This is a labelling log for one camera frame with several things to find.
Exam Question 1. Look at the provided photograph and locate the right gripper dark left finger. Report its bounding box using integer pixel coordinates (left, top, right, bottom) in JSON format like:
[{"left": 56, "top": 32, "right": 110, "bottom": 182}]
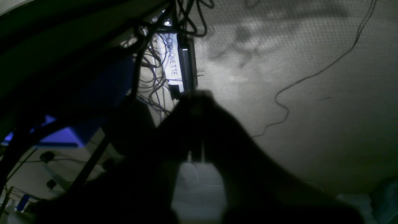
[{"left": 37, "top": 93, "right": 199, "bottom": 224}]

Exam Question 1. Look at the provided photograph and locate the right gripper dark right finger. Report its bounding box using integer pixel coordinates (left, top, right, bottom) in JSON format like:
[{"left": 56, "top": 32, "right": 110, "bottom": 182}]
[{"left": 199, "top": 90, "right": 364, "bottom": 224}]

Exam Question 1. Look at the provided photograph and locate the blue box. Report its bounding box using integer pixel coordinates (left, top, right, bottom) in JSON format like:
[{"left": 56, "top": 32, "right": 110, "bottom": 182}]
[{"left": 21, "top": 55, "right": 136, "bottom": 147}]

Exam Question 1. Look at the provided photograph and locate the white power strip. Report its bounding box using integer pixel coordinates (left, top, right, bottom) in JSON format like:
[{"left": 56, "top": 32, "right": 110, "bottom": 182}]
[{"left": 157, "top": 33, "right": 198, "bottom": 99}]

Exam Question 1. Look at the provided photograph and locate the black cable bundle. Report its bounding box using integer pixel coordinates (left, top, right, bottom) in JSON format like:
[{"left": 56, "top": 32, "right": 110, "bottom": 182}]
[{"left": 121, "top": 0, "right": 215, "bottom": 119}]

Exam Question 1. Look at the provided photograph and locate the thin black floor cable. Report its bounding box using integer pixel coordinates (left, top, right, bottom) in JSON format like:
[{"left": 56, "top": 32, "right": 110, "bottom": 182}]
[{"left": 252, "top": 0, "right": 378, "bottom": 139}]

